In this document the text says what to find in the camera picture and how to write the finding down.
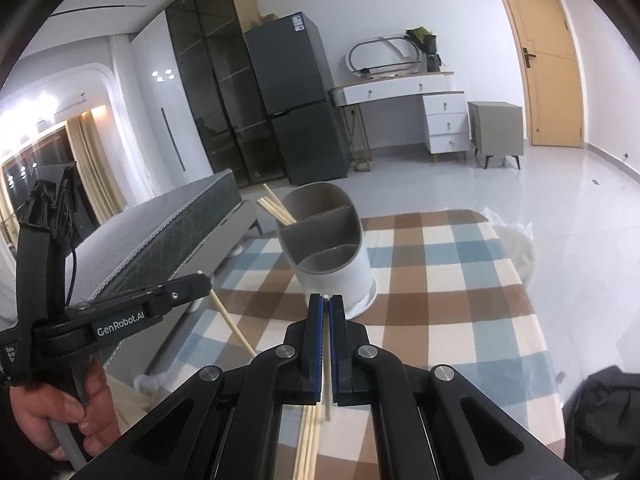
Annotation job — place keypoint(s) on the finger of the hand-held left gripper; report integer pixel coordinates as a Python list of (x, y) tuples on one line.
[(190, 287)]

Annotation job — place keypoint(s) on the grey bed frame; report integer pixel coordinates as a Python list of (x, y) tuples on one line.
[(225, 240)]

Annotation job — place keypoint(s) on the wooden door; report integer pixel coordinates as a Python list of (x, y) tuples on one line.
[(545, 60)]

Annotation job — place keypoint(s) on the beige curtain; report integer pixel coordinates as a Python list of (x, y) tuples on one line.
[(87, 160)]

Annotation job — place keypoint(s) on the black bag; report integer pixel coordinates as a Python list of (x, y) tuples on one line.
[(605, 420)]

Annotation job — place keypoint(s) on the checkered tablecloth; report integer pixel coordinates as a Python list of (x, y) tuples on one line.
[(450, 310)]

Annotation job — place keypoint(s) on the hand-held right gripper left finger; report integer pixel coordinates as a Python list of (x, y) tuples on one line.
[(314, 345)]

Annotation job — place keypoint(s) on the dark grey refrigerator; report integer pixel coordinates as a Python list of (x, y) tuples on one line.
[(295, 85)]

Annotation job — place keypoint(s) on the dark window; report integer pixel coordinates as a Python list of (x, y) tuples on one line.
[(15, 180)]

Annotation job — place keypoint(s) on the white wardrobe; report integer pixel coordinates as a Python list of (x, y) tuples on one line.
[(150, 135)]

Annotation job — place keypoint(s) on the grey white utensil holder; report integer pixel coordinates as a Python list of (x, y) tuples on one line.
[(345, 280)]

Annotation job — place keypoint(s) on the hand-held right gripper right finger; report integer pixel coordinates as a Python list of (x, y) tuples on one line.
[(340, 345)]

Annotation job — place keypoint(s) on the dark glass cabinet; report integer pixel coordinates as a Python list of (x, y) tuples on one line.
[(220, 85)]

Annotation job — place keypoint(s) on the wooden chopstick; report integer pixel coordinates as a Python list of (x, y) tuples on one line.
[(274, 212), (270, 214), (280, 203), (232, 322)]

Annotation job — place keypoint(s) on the grey nightstand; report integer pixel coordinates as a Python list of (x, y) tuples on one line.
[(497, 130)]

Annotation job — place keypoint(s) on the oval mirror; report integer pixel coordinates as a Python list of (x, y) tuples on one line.
[(380, 57)]

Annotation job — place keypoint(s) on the person's left hand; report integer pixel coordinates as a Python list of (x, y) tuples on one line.
[(40, 410)]

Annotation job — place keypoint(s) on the white dressing table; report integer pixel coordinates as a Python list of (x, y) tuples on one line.
[(390, 91)]

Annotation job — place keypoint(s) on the dark grey quilted mattress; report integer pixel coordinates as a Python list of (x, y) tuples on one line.
[(165, 230)]

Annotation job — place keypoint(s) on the pile of wooden chopsticks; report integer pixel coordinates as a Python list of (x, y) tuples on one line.
[(307, 440)]

